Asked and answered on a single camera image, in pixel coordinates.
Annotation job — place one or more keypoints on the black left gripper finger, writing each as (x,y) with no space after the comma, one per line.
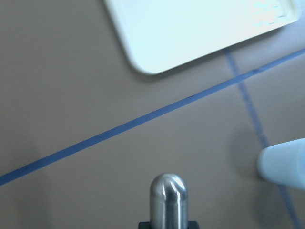
(193,225)

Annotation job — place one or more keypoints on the steel muddler with black tip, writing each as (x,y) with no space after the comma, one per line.
(168,202)

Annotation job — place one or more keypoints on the light blue plastic cup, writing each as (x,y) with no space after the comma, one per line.
(284,164)

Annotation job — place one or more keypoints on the cream bear tray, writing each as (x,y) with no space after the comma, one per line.
(159,35)

